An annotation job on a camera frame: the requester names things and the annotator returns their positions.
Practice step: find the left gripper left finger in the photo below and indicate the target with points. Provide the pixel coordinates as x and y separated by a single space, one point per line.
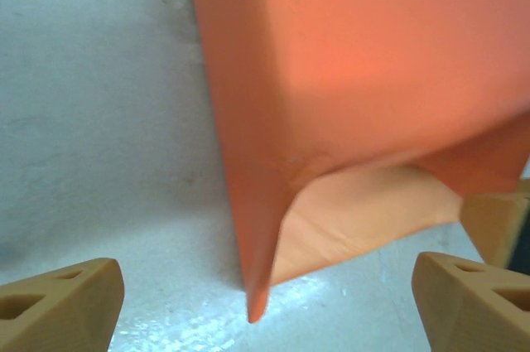
58 310

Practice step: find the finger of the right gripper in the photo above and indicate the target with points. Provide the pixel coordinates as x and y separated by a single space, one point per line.
492 228

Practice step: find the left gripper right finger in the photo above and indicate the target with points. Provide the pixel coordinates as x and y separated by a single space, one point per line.
476 314

